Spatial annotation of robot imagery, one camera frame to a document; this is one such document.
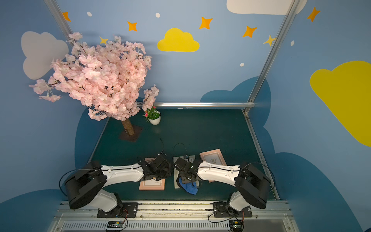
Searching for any grey-green picture frame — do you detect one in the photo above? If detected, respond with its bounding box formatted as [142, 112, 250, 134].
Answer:
[173, 156, 200, 189]

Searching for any pink picture frame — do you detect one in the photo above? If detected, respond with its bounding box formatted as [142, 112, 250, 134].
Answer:
[139, 157, 166, 191]
[200, 149, 227, 166]

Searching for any blue black-edged cloth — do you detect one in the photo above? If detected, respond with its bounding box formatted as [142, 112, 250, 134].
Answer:
[177, 177, 198, 195]

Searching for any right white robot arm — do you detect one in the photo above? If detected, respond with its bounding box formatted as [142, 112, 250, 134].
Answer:
[174, 158, 271, 212]

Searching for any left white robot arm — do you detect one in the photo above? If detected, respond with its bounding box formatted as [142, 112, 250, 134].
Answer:
[64, 154, 172, 218]

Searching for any white pot with plant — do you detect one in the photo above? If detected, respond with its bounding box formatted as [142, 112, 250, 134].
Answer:
[144, 106, 161, 125]

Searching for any pink blossom artificial tree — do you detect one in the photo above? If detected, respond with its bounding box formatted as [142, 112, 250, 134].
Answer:
[31, 32, 159, 138]

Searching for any aluminium mounting rail front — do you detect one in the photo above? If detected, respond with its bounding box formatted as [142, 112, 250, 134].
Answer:
[48, 200, 299, 232]

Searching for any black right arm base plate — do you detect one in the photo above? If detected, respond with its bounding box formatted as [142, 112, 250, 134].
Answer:
[213, 201, 253, 218]

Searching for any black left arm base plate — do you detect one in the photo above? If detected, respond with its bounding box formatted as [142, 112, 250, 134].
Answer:
[97, 202, 139, 218]

